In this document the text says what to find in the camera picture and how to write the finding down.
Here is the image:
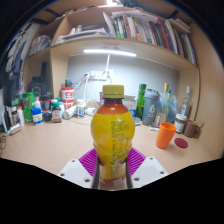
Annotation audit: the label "brown jar with white lid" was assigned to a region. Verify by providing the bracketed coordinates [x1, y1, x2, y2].
[174, 113, 188, 134]

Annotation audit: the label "wooden shelf unit with books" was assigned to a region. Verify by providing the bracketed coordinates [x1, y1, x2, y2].
[23, 0, 201, 88]

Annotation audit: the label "clear glass bottle white cap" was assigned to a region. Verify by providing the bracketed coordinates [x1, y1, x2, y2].
[179, 85, 193, 119]

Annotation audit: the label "white desk lamp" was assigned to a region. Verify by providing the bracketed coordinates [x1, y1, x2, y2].
[83, 48, 138, 80]

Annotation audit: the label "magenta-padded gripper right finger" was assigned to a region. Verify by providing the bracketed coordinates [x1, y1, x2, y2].
[124, 146, 169, 189]

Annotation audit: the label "yellow-labelled drink bottle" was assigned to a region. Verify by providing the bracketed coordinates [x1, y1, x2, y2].
[90, 84, 136, 191]

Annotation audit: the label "orange plastic cup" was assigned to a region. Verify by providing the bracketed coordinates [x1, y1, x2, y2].
[155, 121, 177, 150]

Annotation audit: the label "flat round red coaster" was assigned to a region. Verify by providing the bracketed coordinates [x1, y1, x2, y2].
[173, 137, 189, 149]

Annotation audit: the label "brown mug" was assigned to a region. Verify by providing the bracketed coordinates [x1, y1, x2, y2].
[183, 119, 203, 139]

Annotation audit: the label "white wall power strip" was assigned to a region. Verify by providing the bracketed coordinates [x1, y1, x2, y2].
[88, 70, 110, 81]

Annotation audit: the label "clear bottle with gold cap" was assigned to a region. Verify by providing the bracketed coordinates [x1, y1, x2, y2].
[159, 82, 170, 124]

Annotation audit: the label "blue and white small bottle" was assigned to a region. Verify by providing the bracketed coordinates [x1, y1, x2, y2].
[31, 98, 44, 126]

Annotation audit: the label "red and white canister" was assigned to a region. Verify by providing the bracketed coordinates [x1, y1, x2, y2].
[60, 86, 75, 110]

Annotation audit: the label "green canister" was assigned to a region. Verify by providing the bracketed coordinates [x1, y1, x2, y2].
[22, 92, 36, 124]

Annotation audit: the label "dark bottle with red label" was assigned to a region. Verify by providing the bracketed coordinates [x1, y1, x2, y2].
[50, 101, 63, 124]

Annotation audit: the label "grey shaker bottle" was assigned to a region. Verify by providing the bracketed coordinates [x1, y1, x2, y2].
[142, 88, 161, 127]

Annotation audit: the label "blue and white carton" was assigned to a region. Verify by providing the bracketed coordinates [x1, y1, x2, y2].
[122, 95, 138, 118]

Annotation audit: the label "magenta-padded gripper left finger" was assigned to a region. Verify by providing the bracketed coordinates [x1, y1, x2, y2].
[57, 147, 101, 190]

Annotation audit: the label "dark hanging clothes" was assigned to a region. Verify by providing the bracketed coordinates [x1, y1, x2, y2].
[0, 19, 41, 108]

